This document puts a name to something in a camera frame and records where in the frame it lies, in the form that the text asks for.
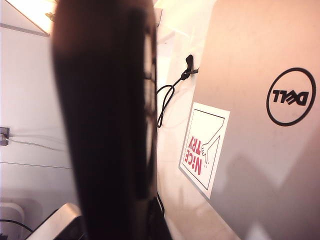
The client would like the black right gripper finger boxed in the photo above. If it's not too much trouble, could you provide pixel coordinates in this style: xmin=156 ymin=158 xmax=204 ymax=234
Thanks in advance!
xmin=146 ymin=194 xmax=174 ymax=240

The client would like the white red Nice Try sticker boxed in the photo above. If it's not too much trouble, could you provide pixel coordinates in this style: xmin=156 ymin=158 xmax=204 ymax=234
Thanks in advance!
xmin=178 ymin=101 xmax=231 ymax=200

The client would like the black glossy tablet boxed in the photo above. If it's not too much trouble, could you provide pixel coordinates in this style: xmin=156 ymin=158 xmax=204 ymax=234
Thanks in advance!
xmin=50 ymin=0 xmax=159 ymax=240

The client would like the grey wall socket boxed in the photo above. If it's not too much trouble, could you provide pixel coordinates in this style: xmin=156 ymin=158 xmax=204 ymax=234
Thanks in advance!
xmin=0 ymin=126 xmax=11 ymax=146

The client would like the white thin cable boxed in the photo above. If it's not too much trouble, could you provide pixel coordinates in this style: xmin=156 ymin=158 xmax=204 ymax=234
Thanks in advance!
xmin=7 ymin=138 xmax=67 ymax=151

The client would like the black charging cable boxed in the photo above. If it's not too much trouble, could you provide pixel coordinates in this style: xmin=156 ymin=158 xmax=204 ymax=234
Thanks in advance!
xmin=156 ymin=54 xmax=200 ymax=129

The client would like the silver Dell laptop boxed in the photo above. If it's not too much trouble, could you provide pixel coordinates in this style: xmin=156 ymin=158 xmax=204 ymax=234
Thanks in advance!
xmin=174 ymin=0 xmax=320 ymax=240

